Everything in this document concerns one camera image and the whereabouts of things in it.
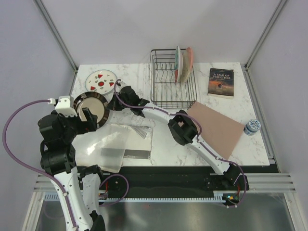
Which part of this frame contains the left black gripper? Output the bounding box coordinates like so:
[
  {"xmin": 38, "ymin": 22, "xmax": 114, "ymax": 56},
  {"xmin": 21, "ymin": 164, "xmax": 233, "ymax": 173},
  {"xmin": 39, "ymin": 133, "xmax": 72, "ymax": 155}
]
[{"xmin": 53, "ymin": 106, "xmax": 97, "ymax": 141}]

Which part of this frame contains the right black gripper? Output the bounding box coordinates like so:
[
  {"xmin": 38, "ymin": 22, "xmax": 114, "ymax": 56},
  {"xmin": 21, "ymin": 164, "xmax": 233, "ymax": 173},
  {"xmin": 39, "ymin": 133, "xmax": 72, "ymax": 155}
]
[{"xmin": 106, "ymin": 92, "xmax": 132, "ymax": 111}]

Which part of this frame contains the brown rimmed beige plate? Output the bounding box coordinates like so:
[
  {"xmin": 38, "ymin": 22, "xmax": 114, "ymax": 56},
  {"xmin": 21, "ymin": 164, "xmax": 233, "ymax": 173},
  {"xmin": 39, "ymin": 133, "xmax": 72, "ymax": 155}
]
[{"xmin": 74, "ymin": 91, "xmax": 110, "ymax": 128}]

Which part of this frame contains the black wire dish rack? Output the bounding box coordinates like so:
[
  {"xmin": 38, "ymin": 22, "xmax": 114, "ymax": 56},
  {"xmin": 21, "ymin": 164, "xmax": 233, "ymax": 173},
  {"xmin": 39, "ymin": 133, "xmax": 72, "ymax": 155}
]
[{"xmin": 149, "ymin": 48, "xmax": 197, "ymax": 109}]

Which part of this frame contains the red blue flower plate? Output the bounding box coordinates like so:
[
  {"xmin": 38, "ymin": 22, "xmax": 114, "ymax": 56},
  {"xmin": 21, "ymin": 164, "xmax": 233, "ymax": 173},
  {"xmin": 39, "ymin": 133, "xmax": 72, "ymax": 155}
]
[{"xmin": 175, "ymin": 46, "xmax": 183, "ymax": 82}]

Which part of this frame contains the pink cream leaf plate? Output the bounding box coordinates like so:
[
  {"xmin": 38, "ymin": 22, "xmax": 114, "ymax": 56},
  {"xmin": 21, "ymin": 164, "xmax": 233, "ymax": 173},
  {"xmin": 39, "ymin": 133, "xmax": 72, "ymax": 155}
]
[{"xmin": 180, "ymin": 47, "xmax": 194, "ymax": 82}]

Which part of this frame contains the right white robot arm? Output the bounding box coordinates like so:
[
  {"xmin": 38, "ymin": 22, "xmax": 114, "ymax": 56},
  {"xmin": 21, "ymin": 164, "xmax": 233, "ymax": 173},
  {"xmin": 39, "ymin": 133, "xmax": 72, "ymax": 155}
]
[{"xmin": 107, "ymin": 80, "xmax": 248, "ymax": 190}]

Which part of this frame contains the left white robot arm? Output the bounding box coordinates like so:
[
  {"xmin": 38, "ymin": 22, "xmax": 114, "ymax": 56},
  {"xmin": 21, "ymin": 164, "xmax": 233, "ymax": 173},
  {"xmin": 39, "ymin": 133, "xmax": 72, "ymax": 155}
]
[{"xmin": 38, "ymin": 108, "xmax": 106, "ymax": 231}]

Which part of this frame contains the white watermelon pattern plate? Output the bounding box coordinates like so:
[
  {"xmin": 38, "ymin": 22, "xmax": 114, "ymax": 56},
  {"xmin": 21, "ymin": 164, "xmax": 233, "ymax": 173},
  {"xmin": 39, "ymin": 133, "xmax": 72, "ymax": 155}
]
[{"xmin": 85, "ymin": 69, "xmax": 117, "ymax": 95}]

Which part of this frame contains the clear plastic bag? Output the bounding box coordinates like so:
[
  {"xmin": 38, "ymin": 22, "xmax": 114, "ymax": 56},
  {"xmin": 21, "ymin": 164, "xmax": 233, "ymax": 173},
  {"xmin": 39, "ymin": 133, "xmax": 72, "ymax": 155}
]
[{"xmin": 73, "ymin": 124, "xmax": 153, "ymax": 173}]

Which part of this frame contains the tale of two cities book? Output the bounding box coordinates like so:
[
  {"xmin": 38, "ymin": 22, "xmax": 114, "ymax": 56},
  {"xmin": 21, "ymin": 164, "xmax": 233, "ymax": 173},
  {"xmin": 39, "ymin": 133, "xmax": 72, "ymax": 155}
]
[{"xmin": 208, "ymin": 68, "xmax": 234, "ymax": 99}]

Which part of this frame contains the pink placemat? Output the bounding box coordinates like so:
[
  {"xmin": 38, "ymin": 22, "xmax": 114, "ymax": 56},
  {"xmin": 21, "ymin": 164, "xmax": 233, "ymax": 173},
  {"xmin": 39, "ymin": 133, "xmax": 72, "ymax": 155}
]
[{"xmin": 187, "ymin": 102, "xmax": 244, "ymax": 159}]

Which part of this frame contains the blue white small jar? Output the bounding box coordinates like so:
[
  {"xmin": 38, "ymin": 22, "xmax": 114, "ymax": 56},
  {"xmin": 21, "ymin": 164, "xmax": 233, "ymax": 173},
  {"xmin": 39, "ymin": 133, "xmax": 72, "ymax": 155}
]
[{"xmin": 244, "ymin": 119, "xmax": 261, "ymax": 136}]

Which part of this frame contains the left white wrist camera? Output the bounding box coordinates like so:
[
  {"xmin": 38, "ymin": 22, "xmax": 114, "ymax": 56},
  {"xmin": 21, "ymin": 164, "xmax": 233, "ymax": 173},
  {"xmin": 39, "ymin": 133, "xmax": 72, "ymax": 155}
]
[{"xmin": 48, "ymin": 96, "xmax": 77, "ymax": 118}]

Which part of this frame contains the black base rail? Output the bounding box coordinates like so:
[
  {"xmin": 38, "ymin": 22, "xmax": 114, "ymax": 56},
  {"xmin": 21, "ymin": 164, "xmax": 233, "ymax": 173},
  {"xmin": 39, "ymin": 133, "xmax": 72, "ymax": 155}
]
[{"xmin": 99, "ymin": 166, "xmax": 249, "ymax": 199}]

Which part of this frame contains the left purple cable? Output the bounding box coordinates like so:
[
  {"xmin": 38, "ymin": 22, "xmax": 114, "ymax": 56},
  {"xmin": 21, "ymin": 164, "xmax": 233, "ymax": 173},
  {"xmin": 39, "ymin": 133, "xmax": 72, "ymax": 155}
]
[{"xmin": 1, "ymin": 99, "xmax": 129, "ymax": 229}]

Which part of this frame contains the white cable duct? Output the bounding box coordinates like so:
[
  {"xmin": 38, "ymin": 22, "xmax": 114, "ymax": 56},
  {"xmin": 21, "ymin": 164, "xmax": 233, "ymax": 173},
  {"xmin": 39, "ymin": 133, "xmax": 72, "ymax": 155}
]
[{"xmin": 44, "ymin": 190, "xmax": 231, "ymax": 207}]

